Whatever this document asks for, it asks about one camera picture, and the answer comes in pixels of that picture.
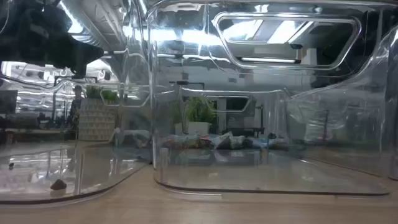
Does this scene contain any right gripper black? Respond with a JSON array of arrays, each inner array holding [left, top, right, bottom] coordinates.
[[310, 12, 386, 68]]

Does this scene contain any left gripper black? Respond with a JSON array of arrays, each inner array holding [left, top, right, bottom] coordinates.
[[0, 0, 105, 77]]

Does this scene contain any clear plastic bin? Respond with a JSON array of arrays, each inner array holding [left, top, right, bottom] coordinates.
[[281, 24, 398, 183], [0, 0, 155, 206], [146, 0, 393, 198]]

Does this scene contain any blue red granola bar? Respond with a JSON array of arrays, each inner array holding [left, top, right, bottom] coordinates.
[[182, 135, 203, 149], [198, 134, 216, 149]]

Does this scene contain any white green granola bar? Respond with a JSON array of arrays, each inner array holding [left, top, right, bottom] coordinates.
[[231, 135, 247, 149]]

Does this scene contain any silver granola bar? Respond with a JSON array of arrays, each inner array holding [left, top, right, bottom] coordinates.
[[214, 131, 234, 150], [112, 129, 152, 147]]

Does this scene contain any brown orange granola bar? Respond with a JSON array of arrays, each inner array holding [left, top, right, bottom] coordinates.
[[162, 134, 184, 149]]

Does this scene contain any succulent in patterned pot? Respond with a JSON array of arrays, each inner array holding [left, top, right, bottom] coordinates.
[[77, 84, 121, 142]]

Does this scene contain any ceiling strip light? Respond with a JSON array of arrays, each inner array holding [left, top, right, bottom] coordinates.
[[240, 57, 302, 63]]

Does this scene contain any small plant in white pot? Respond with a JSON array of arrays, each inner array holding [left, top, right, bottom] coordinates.
[[172, 96, 218, 137]]

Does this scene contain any small brown crumb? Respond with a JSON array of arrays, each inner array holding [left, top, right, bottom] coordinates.
[[50, 179, 68, 191]]

